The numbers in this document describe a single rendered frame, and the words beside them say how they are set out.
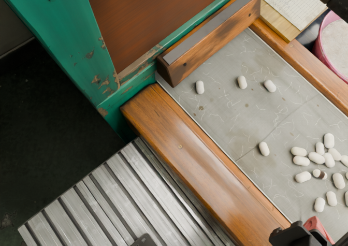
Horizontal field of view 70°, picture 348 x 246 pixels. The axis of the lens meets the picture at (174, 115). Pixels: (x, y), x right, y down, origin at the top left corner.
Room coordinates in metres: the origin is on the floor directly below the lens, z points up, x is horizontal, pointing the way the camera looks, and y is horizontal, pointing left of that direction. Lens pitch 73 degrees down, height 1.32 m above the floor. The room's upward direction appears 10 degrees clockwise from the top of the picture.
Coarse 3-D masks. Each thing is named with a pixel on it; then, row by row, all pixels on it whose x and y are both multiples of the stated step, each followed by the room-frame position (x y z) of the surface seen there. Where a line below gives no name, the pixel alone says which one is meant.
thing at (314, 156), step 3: (309, 153) 0.14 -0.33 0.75; (312, 153) 0.14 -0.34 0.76; (315, 153) 0.14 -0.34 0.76; (309, 156) 0.13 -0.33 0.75; (312, 156) 0.13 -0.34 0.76; (315, 156) 0.13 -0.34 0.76; (318, 156) 0.13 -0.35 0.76; (321, 156) 0.13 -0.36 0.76; (312, 159) 0.12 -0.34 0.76; (315, 159) 0.12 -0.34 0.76; (318, 159) 0.12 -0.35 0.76; (321, 159) 0.12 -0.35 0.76; (324, 159) 0.13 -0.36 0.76; (315, 162) 0.12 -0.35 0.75; (318, 162) 0.12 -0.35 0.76; (321, 162) 0.12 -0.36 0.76
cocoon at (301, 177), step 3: (306, 171) 0.09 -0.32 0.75; (300, 174) 0.08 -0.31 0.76; (303, 174) 0.08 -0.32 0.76; (306, 174) 0.08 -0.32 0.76; (309, 174) 0.09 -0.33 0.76; (297, 177) 0.07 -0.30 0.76; (300, 177) 0.08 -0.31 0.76; (303, 177) 0.08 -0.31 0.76; (306, 177) 0.08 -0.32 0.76; (309, 177) 0.08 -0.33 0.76; (297, 180) 0.07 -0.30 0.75; (300, 180) 0.07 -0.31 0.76; (303, 180) 0.07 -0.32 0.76; (306, 180) 0.07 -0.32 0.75
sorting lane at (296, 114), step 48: (240, 48) 0.39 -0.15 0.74; (192, 96) 0.23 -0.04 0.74; (240, 96) 0.25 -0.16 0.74; (288, 96) 0.28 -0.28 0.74; (240, 144) 0.13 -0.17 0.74; (288, 144) 0.15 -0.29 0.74; (336, 144) 0.17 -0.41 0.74; (288, 192) 0.04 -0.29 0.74; (336, 192) 0.06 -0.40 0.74; (336, 240) -0.05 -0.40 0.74
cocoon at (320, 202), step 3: (318, 198) 0.04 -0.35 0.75; (321, 198) 0.04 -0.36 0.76; (315, 201) 0.03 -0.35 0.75; (318, 201) 0.03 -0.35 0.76; (321, 201) 0.03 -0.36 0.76; (324, 201) 0.03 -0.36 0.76; (315, 204) 0.02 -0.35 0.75; (318, 204) 0.02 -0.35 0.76; (321, 204) 0.02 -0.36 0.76; (324, 204) 0.03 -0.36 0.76; (315, 207) 0.02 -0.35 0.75; (318, 207) 0.02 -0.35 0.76; (321, 207) 0.02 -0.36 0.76; (315, 210) 0.01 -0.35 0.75; (318, 210) 0.01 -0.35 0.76; (321, 210) 0.01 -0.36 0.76
